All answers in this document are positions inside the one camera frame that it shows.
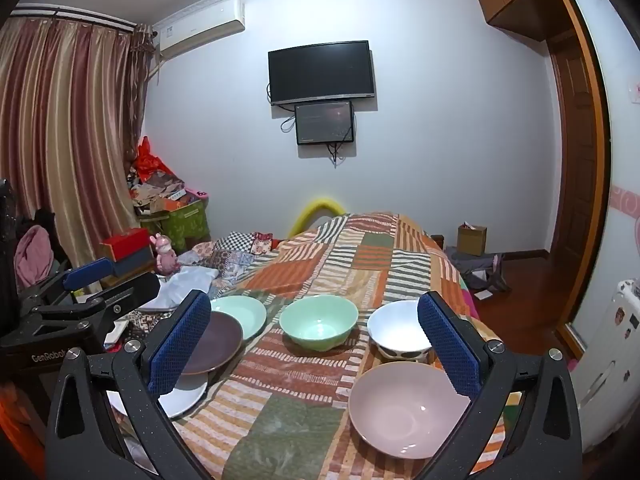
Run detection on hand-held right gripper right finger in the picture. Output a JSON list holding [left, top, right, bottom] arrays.
[[417, 291, 583, 480]]

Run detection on green storage box with clutter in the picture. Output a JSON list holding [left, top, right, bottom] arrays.
[[125, 136, 211, 213]]

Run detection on pink bowl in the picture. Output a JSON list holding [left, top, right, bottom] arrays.
[[348, 361, 473, 460]]

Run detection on small black monitor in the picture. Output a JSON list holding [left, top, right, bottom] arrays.
[[294, 101, 356, 146]]

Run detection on striped patchwork blanket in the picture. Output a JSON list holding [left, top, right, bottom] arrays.
[[107, 212, 521, 480]]

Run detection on grey cloth pile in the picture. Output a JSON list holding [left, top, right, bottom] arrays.
[[445, 246, 511, 293]]

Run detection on yellow foam tube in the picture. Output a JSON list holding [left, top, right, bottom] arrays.
[[289, 199, 346, 238]]

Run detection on mint green plate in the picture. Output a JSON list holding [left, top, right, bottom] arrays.
[[210, 295, 268, 342]]

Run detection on brown cardboard box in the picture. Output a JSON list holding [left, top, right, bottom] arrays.
[[456, 222, 488, 257]]

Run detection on striped curtain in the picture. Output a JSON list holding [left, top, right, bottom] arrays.
[[0, 15, 153, 301]]

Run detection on dark blue box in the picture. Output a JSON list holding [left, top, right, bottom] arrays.
[[112, 247, 156, 278]]

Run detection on pink toy figure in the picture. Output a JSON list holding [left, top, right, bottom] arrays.
[[150, 232, 181, 276]]

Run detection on white plate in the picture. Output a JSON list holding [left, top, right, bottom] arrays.
[[107, 375, 208, 420]]

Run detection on checked patchwork quilt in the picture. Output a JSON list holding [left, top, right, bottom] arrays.
[[177, 231, 281, 301]]

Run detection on black wall television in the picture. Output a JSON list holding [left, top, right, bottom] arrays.
[[268, 40, 376, 107]]

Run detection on wooden door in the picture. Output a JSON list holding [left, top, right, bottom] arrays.
[[545, 25, 608, 341]]

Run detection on pink cloth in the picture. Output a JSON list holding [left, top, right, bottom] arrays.
[[14, 225, 55, 288]]

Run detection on white appliance with stickers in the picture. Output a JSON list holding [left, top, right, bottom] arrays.
[[570, 277, 640, 453]]

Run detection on brown plate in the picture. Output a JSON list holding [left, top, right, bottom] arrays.
[[177, 310, 244, 375]]

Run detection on white spotted bowl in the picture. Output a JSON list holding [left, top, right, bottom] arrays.
[[366, 300, 433, 362]]

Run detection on white curtain rail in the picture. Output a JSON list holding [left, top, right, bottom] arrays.
[[10, 4, 138, 31]]

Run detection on mint green bowl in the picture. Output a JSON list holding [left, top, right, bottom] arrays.
[[279, 295, 359, 352]]

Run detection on white plastic bag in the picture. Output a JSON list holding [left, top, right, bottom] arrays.
[[150, 265, 221, 311]]

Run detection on white air conditioner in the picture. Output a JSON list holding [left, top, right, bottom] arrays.
[[151, 0, 247, 61]]

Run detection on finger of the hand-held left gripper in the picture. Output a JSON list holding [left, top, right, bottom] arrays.
[[20, 257, 115, 311], [30, 272, 162, 346]]

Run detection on red box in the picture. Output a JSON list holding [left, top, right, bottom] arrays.
[[100, 227, 151, 262]]

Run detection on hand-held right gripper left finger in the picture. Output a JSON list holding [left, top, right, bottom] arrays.
[[45, 290, 221, 480]]

